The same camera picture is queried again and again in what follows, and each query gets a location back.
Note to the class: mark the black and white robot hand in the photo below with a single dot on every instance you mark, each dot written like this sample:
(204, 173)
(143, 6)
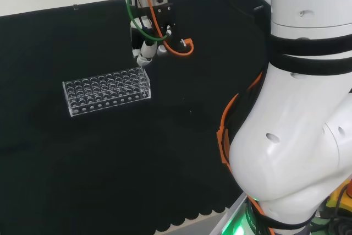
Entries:
(145, 50)

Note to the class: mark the clear glass test tube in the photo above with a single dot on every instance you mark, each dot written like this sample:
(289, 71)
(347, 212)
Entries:
(142, 68)

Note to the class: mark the clear test tube rack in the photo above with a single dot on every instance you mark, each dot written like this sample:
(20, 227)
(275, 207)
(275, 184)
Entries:
(107, 92)

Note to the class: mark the clear cloth clip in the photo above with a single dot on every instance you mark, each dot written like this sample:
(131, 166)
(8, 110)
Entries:
(258, 8)
(75, 6)

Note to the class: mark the black bench cloth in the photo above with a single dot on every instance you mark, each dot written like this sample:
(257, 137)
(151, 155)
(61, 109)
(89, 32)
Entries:
(110, 152)

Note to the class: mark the yellow stop button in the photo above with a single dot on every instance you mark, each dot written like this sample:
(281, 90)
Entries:
(334, 200)

